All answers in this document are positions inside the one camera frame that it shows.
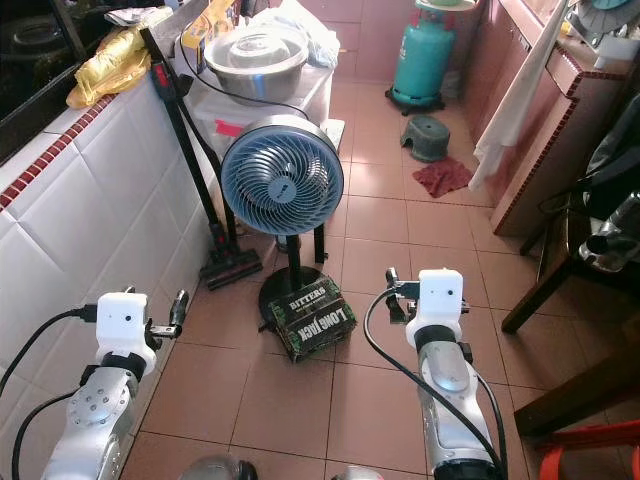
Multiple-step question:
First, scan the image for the black stove with glass lid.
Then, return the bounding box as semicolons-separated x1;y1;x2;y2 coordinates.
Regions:
0;0;93;136

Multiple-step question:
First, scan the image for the green Long Jack Bitters box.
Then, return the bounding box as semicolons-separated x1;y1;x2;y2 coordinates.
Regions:
264;279;359;364

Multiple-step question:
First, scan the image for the yellow plastic bag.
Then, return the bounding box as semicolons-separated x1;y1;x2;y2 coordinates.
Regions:
66;27;152;110

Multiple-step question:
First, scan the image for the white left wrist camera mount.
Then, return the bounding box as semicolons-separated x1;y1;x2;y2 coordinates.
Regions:
94;289;159;377

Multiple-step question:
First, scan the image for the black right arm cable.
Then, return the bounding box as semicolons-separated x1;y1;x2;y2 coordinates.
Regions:
364;288;509;471

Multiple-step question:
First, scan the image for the white hanging cloth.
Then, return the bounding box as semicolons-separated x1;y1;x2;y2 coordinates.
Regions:
469;0;573;193

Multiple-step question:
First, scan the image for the grey robot left knee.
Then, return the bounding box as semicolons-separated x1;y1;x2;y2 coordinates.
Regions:
179;454;257;480

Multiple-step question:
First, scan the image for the steel pot with lid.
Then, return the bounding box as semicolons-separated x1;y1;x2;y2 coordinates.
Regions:
202;21;312;107

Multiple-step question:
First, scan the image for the teal gas cylinder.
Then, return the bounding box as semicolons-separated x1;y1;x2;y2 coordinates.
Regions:
384;0;454;115

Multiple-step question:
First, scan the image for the steel kettle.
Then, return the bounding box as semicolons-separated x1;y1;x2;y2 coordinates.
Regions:
584;195;640;273

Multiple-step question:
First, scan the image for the dark wooden table leg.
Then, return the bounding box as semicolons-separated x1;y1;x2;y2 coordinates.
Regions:
513;348;640;438

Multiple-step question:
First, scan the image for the grey robot knee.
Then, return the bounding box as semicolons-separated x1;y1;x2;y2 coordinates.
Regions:
179;454;257;480
328;464;388;480

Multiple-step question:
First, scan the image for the blue standing fan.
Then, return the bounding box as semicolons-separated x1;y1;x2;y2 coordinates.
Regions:
220;113;347;333

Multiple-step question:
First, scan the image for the red plastic stool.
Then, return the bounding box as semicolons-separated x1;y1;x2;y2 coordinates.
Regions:
528;420;640;480

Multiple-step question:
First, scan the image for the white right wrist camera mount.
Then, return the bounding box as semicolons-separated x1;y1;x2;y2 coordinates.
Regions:
406;268;467;351

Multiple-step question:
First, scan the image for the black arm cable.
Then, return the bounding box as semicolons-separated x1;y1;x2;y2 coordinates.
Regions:
0;306;99;480
364;288;509;471

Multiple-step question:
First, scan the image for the dark wooden chair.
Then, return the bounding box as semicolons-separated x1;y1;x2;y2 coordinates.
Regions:
500;185;640;337

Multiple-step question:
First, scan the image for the grey robot right knee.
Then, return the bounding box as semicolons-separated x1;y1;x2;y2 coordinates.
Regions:
328;464;388;480

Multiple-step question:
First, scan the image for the black red stick vacuum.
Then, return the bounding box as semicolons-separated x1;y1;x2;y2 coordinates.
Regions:
140;24;267;292

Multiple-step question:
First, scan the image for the brown kitchen cabinet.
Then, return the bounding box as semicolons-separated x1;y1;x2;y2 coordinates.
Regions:
458;0;640;238

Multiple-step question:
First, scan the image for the small green plastic stool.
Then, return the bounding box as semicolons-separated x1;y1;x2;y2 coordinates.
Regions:
399;114;454;164

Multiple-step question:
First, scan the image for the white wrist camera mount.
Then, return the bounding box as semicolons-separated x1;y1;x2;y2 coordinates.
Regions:
406;268;467;351
94;289;159;377

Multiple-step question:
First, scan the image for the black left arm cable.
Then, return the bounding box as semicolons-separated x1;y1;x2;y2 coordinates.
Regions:
0;306;99;480

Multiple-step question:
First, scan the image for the red floor rag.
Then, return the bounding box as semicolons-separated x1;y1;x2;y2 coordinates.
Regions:
411;159;474;199

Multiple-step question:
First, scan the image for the black bag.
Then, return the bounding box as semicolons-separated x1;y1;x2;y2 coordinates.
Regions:
584;118;640;223

